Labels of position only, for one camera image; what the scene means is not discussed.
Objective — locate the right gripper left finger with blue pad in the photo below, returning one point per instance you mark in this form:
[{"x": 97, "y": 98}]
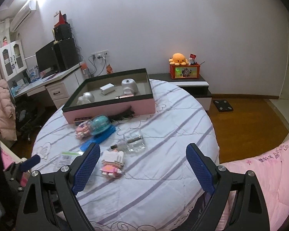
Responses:
[{"x": 49, "y": 201}]

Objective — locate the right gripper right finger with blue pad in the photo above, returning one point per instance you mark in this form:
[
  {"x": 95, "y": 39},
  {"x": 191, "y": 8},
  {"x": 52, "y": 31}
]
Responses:
[{"x": 249, "y": 210}]

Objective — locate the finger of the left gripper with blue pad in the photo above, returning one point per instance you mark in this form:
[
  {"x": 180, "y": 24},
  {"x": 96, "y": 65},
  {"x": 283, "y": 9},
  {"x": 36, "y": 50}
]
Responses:
[{"x": 29, "y": 163}]

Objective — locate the clear plastic floss box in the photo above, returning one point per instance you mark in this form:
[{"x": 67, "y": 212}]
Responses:
[{"x": 65, "y": 158}]

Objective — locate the pink white block cat figure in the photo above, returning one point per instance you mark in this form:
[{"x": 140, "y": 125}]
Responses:
[{"x": 112, "y": 163}]

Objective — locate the pink donut block figure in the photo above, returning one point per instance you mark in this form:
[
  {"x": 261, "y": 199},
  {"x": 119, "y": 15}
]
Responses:
[{"x": 83, "y": 130}]

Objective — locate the teal ball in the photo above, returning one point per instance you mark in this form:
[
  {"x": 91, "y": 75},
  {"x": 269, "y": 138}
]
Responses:
[{"x": 98, "y": 124}]

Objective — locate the rose gold tube case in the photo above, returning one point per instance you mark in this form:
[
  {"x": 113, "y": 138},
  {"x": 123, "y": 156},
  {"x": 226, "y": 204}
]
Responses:
[{"x": 124, "y": 96}]

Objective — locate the blue yellow small box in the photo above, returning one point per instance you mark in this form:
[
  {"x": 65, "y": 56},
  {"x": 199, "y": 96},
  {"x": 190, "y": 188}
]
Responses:
[{"x": 80, "y": 120}]

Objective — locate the pink puffer jacket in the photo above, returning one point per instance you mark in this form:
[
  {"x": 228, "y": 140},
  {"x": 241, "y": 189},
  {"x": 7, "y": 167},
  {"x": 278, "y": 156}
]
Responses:
[{"x": 7, "y": 113}]

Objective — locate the white striped bed sheet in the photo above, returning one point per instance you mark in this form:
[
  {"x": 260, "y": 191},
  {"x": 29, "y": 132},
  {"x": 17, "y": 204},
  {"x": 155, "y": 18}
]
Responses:
[{"x": 158, "y": 188}]

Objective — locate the black bathroom scale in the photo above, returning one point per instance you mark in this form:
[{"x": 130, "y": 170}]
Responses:
[{"x": 223, "y": 105}]

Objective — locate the pink quilt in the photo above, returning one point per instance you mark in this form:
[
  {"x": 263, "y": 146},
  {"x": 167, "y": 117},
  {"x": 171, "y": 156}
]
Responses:
[{"x": 272, "y": 171}]

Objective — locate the silver ball ornament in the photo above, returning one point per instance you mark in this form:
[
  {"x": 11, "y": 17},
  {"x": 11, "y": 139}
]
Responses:
[{"x": 88, "y": 96}]

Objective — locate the pink black-rimmed storage box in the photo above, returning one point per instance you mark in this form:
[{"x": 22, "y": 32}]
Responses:
[{"x": 142, "y": 103}]

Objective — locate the white desk with drawers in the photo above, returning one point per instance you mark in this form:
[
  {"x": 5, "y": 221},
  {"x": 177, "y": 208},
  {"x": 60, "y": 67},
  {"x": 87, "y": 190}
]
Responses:
[{"x": 60, "y": 86}]

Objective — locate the white power adapter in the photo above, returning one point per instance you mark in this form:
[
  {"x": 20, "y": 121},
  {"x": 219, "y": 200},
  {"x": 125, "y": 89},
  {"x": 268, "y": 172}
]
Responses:
[{"x": 106, "y": 89}]

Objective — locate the white round device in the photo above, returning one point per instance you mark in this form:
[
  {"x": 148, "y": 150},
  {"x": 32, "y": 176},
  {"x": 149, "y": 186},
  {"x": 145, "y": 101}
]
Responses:
[{"x": 129, "y": 86}]

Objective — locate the red cartoon storage crate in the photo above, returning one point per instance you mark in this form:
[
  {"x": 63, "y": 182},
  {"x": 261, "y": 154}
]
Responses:
[{"x": 185, "y": 71}]

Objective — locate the orange snack bag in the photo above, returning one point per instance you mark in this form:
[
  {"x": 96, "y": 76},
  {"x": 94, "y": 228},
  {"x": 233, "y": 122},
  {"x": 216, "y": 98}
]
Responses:
[{"x": 109, "y": 69}]

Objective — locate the clear bottle orange cap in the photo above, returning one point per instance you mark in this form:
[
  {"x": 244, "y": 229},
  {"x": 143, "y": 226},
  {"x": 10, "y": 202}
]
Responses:
[{"x": 85, "y": 70}]

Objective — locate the black computer monitor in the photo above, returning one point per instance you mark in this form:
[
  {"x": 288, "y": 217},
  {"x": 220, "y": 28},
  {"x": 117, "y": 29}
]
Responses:
[{"x": 47, "y": 60}]

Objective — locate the white glass-door cabinet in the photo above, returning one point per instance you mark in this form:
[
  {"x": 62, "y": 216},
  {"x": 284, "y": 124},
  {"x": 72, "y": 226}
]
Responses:
[{"x": 12, "y": 60}]

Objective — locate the orange octopus plush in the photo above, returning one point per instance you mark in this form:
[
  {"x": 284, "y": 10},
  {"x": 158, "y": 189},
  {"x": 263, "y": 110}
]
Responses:
[{"x": 178, "y": 59}]

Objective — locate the black computer tower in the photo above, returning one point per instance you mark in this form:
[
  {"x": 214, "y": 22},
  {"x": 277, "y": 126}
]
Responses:
[{"x": 66, "y": 54}]

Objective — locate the pink doll on cabinet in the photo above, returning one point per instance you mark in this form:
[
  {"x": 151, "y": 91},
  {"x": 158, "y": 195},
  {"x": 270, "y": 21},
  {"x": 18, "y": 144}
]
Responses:
[{"x": 5, "y": 41}]

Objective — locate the black speaker box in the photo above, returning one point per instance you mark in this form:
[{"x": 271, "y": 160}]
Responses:
[{"x": 62, "y": 32}]

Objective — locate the white air conditioner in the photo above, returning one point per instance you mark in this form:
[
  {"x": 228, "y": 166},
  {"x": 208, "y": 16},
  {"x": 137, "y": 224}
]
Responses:
[{"x": 28, "y": 9}]

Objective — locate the white wall power outlet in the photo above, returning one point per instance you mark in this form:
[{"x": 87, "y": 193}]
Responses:
[{"x": 100, "y": 54}]

